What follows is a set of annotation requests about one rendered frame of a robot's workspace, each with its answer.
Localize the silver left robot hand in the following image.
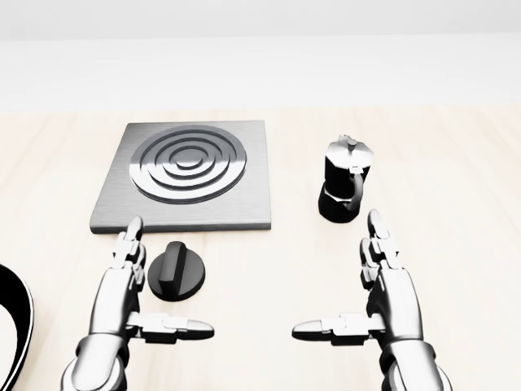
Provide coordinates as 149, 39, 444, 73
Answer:
87, 215, 216, 342

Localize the flat grey stove plate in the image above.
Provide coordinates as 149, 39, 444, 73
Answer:
89, 120, 272, 235

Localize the round black stove knob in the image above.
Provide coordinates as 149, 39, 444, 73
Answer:
147, 240, 208, 302

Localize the black and silver moka pot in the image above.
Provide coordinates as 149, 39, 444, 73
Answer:
317, 134, 375, 224

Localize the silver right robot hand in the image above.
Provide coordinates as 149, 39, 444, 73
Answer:
291, 209, 425, 347

